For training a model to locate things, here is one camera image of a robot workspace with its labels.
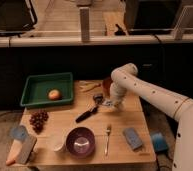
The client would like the green plastic tray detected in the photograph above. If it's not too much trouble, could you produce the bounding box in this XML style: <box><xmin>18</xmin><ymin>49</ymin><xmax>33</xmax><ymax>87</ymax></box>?
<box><xmin>20</xmin><ymin>72</ymin><xmax>74</xmax><ymax>108</ymax></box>

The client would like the black monitor left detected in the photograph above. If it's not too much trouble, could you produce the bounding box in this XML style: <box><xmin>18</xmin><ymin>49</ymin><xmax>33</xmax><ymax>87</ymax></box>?
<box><xmin>0</xmin><ymin>0</ymin><xmax>38</xmax><ymax>34</ymax></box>

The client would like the blue sponge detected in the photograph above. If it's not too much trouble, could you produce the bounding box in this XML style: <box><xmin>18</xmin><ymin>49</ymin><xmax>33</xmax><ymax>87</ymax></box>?
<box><xmin>123</xmin><ymin>128</ymin><xmax>143</xmax><ymax>150</ymax></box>

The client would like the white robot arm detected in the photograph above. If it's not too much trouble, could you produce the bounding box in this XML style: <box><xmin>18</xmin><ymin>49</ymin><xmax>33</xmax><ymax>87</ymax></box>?
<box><xmin>110</xmin><ymin>63</ymin><xmax>193</xmax><ymax>171</ymax></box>

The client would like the blue plastic cup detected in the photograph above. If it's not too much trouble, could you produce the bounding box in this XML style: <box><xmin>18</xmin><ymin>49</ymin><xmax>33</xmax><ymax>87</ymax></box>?
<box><xmin>10</xmin><ymin>125</ymin><xmax>28</xmax><ymax>142</ymax></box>

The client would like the blue device on floor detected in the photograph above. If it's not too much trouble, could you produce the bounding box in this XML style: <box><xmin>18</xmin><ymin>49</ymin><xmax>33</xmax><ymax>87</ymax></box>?
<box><xmin>151</xmin><ymin>133</ymin><xmax>169</xmax><ymax>153</ymax></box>

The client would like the white horizontal rail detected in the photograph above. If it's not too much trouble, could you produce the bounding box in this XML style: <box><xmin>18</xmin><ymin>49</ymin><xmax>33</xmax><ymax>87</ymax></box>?
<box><xmin>0</xmin><ymin>34</ymin><xmax>193</xmax><ymax>48</ymax></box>

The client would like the orange carrot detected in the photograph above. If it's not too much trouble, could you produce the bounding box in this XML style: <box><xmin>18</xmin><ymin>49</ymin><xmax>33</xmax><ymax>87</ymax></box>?
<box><xmin>5</xmin><ymin>140</ymin><xmax>22</xmax><ymax>166</ymax></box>

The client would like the black monitor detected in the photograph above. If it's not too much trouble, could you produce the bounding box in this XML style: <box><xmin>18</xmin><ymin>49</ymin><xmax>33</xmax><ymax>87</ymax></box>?
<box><xmin>0</xmin><ymin>0</ymin><xmax>38</xmax><ymax>34</ymax></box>
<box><xmin>124</xmin><ymin>0</ymin><xmax>181</xmax><ymax>35</ymax></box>

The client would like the white vertical post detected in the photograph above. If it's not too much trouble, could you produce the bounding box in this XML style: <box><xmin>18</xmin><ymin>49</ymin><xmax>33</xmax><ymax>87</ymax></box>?
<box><xmin>79</xmin><ymin>7</ymin><xmax>90</xmax><ymax>42</ymax></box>

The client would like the bunch of red grapes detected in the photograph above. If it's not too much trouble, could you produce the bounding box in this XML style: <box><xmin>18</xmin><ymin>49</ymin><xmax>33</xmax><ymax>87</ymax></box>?
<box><xmin>29</xmin><ymin>111</ymin><xmax>49</xmax><ymax>134</ymax></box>

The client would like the purple bowl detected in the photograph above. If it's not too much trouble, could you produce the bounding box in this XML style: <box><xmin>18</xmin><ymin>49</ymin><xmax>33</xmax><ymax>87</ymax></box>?
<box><xmin>65</xmin><ymin>127</ymin><xmax>95</xmax><ymax>158</ymax></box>

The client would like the small black object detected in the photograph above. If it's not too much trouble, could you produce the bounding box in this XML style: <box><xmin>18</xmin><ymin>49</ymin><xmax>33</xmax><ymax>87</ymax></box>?
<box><xmin>114</xmin><ymin>24</ymin><xmax>126</xmax><ymax>36</ymax></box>

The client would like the red-yellow apple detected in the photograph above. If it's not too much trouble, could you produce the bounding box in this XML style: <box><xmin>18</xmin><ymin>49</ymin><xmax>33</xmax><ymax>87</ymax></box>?
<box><xmin>48</xmin><ymin>89</ymin><xmax>61</xmax><ymax>100</ymax></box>

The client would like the orange-red bowl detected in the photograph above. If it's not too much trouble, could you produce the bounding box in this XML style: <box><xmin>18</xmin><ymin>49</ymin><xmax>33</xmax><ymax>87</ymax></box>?
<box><xmin>102</xmin><ymin>77</ymin><xmax>112</xmax><ymax>96</ymax></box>

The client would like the black monitor right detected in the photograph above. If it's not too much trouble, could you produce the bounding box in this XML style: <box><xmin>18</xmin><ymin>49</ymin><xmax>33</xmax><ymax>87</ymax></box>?
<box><xmin>124</xmin><ymin>0</ymin><xmax>181</xmax><ymax>35</ymax></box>

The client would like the silver fork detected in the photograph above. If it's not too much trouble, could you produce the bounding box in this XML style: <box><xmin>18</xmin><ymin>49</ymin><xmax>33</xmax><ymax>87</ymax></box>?
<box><xmin>104</xmin><ymin>124</ymin><xmax>112</xmax><ymax>156</ymax></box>

